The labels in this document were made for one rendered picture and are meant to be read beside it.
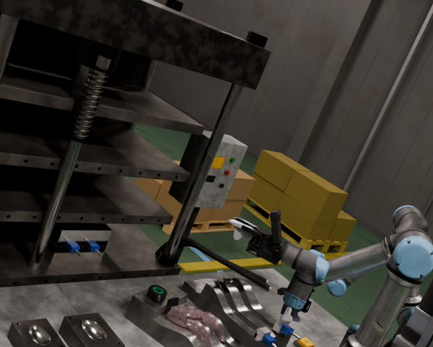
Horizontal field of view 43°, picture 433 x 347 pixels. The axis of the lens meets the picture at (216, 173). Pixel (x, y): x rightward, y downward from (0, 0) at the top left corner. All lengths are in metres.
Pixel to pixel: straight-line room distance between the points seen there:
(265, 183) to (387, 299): 5.25
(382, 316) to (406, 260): 0.20
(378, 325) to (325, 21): 8.36
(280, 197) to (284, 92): 3.57
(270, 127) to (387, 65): 2.37
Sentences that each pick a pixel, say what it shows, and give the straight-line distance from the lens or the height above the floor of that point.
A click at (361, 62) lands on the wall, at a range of 9.35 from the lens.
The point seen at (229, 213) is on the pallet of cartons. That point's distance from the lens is 6.00.
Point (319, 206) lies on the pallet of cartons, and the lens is 6.44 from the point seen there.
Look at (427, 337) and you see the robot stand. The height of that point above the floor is 1.34.
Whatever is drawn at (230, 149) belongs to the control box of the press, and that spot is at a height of 1.43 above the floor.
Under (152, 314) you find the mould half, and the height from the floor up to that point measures 0.89.
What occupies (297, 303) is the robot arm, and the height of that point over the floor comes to 1.31.
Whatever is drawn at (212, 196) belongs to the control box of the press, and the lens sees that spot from 3.11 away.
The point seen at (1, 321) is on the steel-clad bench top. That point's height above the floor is 0.80.
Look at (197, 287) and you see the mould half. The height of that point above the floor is 0.86.
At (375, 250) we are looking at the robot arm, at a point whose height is 1.55.
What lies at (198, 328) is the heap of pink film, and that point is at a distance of 2.29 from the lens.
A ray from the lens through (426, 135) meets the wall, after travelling 8.67.
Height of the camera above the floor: 2.05
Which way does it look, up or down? 15 degrees down
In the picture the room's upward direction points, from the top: 23 degrees clockwise
